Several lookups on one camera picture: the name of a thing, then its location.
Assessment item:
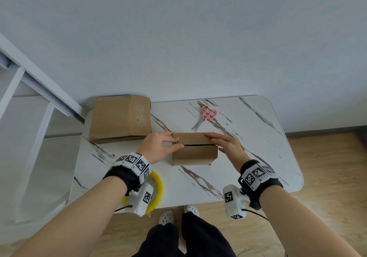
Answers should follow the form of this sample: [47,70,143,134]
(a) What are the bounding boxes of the person's right hand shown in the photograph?
[204,132,252,172]

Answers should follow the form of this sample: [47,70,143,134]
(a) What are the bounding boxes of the person's left hand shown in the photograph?
[137,132,184,165]

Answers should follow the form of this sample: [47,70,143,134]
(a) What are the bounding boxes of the small brown cardboard box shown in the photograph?
[172,132,219,167]

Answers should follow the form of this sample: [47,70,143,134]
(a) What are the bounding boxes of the person's left forearm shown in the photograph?
[11,176,128,257]

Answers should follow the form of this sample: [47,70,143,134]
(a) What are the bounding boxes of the person's right forearm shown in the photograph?
[258,185,362,257]

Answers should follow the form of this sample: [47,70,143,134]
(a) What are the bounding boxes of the pink scissors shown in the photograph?
[191,105,218,131]

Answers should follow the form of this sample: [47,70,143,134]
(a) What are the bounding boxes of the yellow tape roll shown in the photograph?
[122,171,164,216]

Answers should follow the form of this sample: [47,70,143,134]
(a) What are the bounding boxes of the right wristband with marker tags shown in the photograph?
[238,159,284,211]

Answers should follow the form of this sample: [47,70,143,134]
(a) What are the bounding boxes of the wristband with marker tags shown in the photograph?
[238,159,284,211]
[103,152,152,196]

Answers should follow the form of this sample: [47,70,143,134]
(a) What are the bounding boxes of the left wristband with marker tags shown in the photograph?
[103,152,152,196]

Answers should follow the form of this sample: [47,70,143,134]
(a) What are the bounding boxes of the large brown cardboard box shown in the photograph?
[89,95,152,144]

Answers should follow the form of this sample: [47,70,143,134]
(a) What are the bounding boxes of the white shoe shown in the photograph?
[183,204,200,217]
[158,210,175,226]

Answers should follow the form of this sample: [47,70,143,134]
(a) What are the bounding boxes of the black trousers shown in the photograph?
[134,211,237,257]

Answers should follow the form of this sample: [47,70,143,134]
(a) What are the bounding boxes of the white stair railing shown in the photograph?
[0,32,86,226]

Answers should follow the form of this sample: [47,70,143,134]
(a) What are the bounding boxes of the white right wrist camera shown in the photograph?
[222,184,248,220]

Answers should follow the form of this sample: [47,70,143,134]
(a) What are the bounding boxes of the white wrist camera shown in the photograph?
[126,182,154,217]
[222,184,248,220]

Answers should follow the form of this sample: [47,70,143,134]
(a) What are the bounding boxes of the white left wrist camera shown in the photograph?
[126,182,154,217]

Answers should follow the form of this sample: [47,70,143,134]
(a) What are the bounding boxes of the black right camera cable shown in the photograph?
[242,208,270,222]

